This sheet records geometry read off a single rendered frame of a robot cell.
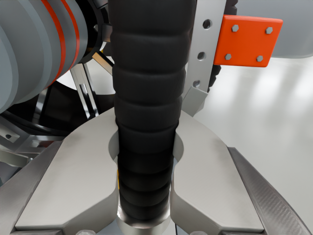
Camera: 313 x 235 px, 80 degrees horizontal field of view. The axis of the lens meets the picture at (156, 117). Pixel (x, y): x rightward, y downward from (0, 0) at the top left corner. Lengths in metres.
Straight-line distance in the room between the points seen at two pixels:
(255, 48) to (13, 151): 0.48
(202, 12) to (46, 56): 0.21
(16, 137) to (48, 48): 0.32
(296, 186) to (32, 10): 1.47
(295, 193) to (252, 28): 1.21
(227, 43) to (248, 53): 0.04
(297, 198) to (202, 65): 1.19
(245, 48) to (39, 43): 0.27
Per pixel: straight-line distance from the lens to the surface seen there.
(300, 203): 1.39
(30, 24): 0.22
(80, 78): 0.45
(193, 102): 0.33
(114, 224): 0.77
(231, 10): 0.40
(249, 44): 0.33
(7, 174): 0.78
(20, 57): 0.20
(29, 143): 0.49
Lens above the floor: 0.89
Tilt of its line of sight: 30 degrees down
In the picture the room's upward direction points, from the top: 4 degrees clockwise
